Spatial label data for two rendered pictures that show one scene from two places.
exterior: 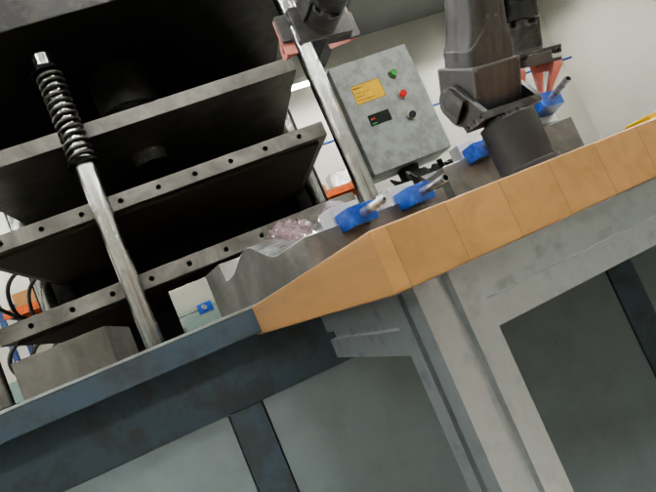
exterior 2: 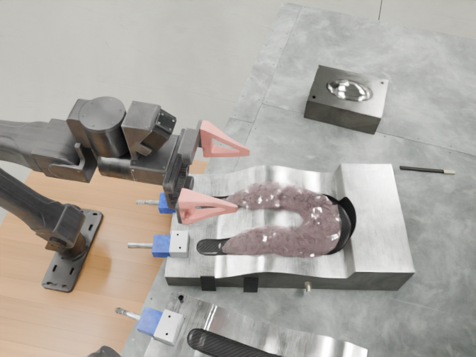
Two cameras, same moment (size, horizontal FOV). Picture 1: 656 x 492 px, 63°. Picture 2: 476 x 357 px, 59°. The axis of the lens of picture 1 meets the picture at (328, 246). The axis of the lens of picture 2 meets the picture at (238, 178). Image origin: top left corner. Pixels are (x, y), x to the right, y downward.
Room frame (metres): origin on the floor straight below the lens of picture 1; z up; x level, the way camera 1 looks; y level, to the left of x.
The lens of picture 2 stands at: (1.12, -0.39, 1.69)
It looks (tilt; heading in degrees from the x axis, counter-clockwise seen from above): 57 degrees down; 120
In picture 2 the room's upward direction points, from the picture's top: straight up
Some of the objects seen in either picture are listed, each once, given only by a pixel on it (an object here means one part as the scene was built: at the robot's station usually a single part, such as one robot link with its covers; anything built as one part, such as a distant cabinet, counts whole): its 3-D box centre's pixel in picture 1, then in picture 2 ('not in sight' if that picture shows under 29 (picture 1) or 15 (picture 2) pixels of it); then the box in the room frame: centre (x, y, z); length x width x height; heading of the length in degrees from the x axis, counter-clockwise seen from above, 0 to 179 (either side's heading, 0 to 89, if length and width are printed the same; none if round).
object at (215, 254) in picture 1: (199, 275); not in sight; (1.93, 0.47, 1.02); 1.10 x 0.74 x 0.05; 102
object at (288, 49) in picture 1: (295, 41); (216, 154); (0.90, -0.09, 1.20); 0.09 x 0.07 x 0.07; 20
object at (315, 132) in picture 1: (173, 213); not in sight; (1.93, 0.47, 1.27); 1.10 x 0.74 x 0.05; 102
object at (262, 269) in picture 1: (310, 252); (282, 223); (0.98, 0.03, 0.86); 0.50 x 0.26 x 0.11; 29
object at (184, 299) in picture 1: (225, 305); not in sight; (1.81, 0.40, 0.87); 0.50 x 0.27 x 0.17; 12
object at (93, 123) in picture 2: not in sight; (92, 135); (0.76, -0.17, 1.24); 0.12 x 0.09 x 0.12; 20
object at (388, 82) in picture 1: (445, 254); not in sight; (1.87, -0.37, 0.74); 0.30 x 0.22 x 1.47; 102
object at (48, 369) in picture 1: (83, 360); (346, 98); (0.96, 0.48, 0.84); 0.20 x 0.15 x 0.07; 12
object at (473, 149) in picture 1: (483, 148); (146, 320); (0.86, -0.30, 0.89); 0.13 x 0.05 x 0.05; 12
